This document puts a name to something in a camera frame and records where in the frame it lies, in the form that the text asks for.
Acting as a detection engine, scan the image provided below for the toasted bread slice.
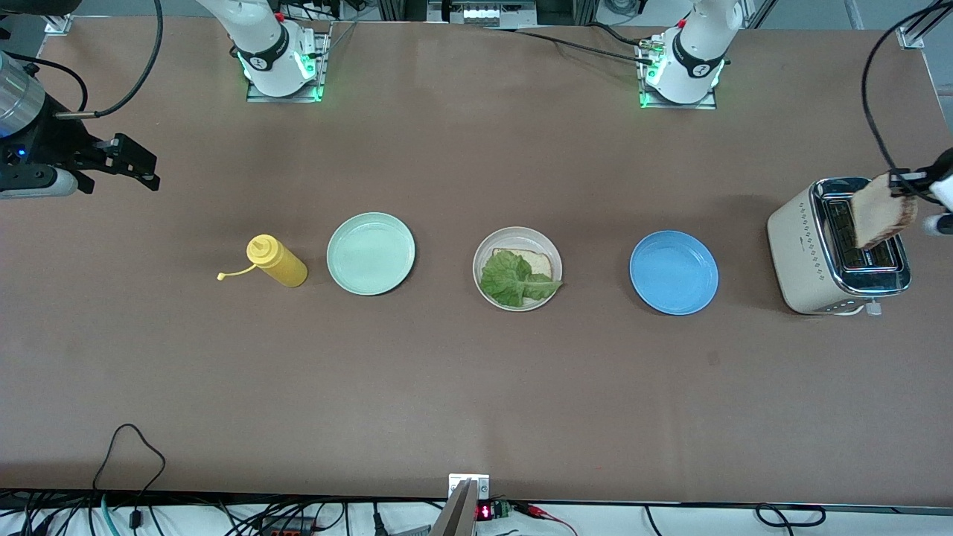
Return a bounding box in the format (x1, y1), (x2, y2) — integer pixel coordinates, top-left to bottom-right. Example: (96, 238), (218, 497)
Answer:
(493, 248), (554, 301)
(849, 173), (918, 250)

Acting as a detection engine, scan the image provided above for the yellow squeeze bottle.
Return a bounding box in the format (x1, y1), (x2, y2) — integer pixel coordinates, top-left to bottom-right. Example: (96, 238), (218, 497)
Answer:
(217, 234), (308, 289)

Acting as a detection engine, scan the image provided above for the green lettuce leaf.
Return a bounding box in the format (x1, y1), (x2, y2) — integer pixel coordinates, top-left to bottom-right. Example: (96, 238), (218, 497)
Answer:
(479, 250), (564, 307)

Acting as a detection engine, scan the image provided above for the light green plate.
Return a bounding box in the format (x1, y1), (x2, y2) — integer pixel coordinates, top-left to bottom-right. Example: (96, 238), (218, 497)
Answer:
(326, 212), (416, 296)

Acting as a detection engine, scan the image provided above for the blue plate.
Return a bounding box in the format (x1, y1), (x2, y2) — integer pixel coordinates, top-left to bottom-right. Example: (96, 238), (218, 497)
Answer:
(629, 230), (720, 316)

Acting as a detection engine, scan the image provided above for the beige plate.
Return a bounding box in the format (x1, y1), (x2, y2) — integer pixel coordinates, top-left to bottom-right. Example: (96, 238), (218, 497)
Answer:
(472, 226), (564, 313)

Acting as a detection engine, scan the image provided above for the beige chrome toaster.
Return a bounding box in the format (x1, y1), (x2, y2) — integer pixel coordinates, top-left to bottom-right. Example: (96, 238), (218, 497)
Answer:
(767, 177), (913, 317)

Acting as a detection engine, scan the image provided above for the black power unit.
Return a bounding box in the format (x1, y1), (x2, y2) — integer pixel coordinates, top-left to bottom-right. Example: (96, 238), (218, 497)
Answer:
(428, 0), (537, 28)

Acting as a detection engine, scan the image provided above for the red clip lead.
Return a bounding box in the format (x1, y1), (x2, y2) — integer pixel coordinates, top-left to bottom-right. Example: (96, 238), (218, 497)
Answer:
(517, 502), (578, 536)

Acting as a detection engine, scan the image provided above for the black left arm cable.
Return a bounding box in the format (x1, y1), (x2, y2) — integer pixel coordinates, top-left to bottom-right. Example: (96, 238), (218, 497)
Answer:
(862, 0), (953, 173)

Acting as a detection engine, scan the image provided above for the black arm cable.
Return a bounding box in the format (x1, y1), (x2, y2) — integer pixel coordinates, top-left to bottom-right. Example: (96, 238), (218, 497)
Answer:
(862, 0), (953, 173)
(7, 0), (165, 120)

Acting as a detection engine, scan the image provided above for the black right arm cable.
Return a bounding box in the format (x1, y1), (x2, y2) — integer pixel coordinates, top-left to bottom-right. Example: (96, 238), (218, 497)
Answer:
(7, 0), (165, 120)

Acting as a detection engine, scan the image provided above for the thin black looped cable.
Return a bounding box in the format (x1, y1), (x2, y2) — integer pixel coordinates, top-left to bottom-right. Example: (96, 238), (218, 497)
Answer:
(91, 424), (167, 494)

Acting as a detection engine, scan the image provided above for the black table cable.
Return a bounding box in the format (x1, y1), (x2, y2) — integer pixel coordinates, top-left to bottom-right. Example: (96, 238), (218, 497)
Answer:
(484, 27), (656, 64)
(584, 21), (648, 47)

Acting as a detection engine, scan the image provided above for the black coiled cable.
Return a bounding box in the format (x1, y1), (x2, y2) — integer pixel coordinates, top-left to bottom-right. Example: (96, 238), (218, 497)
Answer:
(756, 504), (827, 528)

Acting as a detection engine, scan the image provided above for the small metal mounting bracket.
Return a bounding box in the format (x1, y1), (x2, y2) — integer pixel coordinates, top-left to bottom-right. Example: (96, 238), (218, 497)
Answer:
(448, 473), (491, 501)

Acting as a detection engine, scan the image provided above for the grey metal camera post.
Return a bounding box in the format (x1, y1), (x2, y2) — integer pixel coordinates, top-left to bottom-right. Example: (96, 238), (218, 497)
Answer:
(430, 480), (477, 536)

